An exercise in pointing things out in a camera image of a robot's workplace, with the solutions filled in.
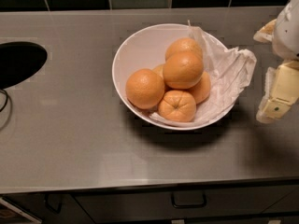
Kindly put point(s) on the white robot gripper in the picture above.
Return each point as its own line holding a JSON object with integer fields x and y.
{"x": 287, "y": 34}

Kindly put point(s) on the hidden middle orange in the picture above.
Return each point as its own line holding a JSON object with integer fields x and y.
{"x": 159, "y": 70}

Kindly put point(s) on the white ceramic bowl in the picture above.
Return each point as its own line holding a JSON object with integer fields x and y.
{"x": 146, "y": 49}

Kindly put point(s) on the white paper napkin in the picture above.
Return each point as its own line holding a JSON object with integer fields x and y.
{"x": 230, "y": 71}

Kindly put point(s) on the front orange with navel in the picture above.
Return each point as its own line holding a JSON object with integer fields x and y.
{"x": 177, "y": 106}

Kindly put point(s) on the dark centre drawer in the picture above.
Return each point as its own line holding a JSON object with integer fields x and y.
{"x": 105, "y": 208}

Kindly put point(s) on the dark drawer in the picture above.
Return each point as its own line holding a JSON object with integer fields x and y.
{"x": 33, "y": 203}
{"x": 105, "y": 208}

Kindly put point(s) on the black round object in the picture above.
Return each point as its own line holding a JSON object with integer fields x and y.
{"x": 19, "y": 61}

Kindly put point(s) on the dark left drawer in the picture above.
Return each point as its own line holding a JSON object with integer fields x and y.
{"x": 33, "y": 203}

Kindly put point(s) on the black centre drawer handle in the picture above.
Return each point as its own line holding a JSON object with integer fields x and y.
{"x": 188, "y": 200}

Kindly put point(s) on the black drawer handle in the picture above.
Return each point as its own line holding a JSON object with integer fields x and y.
{"x": 188, "y": 200}
{"x": 53, "y": 202}

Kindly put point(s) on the black left drawer handle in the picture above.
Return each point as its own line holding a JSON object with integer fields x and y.
{"x": 53, "y": 202}

